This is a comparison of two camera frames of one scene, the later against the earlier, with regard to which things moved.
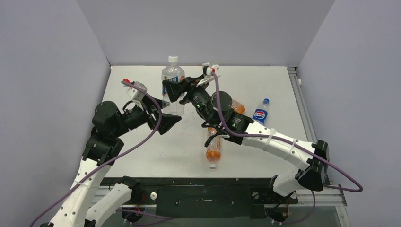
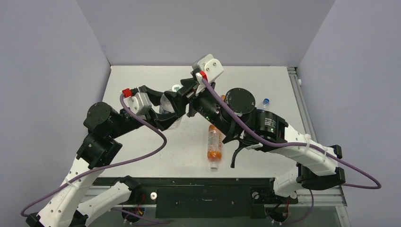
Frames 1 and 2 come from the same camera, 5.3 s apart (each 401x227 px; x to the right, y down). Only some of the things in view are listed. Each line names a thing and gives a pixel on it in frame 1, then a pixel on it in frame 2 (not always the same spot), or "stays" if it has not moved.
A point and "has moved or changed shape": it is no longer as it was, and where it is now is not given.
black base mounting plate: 207,197 stays
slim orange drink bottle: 213,148 stays
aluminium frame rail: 296,84 stays
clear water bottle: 173,71 has moved or changed shape
